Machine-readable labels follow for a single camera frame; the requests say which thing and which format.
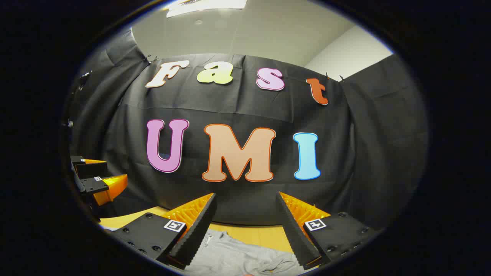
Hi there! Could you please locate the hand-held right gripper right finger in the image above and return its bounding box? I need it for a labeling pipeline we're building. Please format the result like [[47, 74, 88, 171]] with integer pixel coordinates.
[[275, 191, 382, 271]]

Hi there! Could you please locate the black backdrop cloth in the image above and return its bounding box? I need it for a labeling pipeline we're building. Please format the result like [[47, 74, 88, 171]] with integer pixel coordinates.
[[63, 27, 428, 230]]

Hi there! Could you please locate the white ceiling light panel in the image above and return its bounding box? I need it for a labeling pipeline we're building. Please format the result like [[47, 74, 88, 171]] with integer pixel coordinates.
[[166, 0, 248, 18]]

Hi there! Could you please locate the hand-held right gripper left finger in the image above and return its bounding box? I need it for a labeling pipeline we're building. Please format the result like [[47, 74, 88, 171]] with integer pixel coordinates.
[[109, 193, 218, 269]]

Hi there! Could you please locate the grey zip-neck sweatshirt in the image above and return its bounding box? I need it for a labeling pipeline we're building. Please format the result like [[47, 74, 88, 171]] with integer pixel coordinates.
[[184, 230, 319, 276]]

